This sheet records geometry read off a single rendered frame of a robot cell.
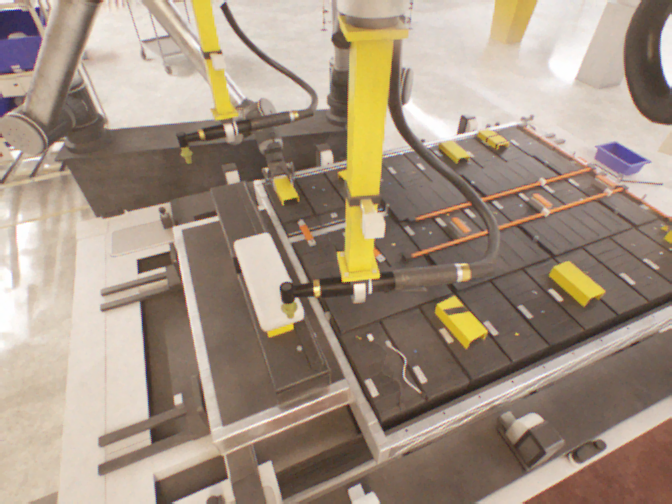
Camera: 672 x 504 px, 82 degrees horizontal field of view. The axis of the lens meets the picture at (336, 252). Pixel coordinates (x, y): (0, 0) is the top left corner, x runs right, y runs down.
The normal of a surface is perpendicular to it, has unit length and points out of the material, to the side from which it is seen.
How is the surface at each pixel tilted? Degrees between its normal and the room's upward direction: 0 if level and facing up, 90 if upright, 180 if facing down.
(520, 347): 0
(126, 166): 90
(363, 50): 90
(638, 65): 75
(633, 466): 0
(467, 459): 0
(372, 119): 90
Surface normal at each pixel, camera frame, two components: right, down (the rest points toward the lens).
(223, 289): 0.00, -0.71
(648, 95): -0.85, 0.11
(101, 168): 0.21, 0.69
